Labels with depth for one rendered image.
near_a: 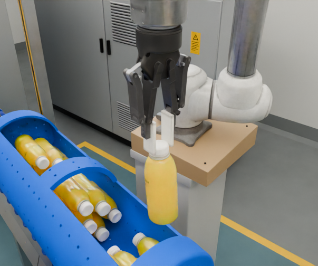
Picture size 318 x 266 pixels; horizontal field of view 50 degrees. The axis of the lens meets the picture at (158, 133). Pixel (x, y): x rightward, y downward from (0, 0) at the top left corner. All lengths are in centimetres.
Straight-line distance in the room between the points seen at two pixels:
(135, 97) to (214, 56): 177
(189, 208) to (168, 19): 100
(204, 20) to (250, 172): 140
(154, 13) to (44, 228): 63
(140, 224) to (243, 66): 61
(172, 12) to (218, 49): 179
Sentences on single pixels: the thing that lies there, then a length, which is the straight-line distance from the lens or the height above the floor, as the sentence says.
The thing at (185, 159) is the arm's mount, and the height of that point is 107.
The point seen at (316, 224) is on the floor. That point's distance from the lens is 275.
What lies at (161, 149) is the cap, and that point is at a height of 145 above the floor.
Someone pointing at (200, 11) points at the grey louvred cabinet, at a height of 135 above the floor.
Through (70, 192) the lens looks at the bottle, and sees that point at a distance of 101.
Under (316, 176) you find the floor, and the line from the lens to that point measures 322.
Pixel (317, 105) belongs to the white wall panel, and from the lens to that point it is 354.
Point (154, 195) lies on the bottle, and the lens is 69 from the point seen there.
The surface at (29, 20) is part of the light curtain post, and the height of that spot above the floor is 142.
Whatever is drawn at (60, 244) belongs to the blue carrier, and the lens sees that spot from 88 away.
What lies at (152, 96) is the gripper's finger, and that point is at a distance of 59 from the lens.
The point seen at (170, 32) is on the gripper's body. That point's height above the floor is 167.
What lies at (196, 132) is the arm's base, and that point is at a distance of 137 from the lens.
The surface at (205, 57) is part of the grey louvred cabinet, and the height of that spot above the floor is 106.
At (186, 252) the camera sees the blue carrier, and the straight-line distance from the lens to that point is 76.
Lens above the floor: 181
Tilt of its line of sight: 31 degrees down
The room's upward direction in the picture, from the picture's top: straight up
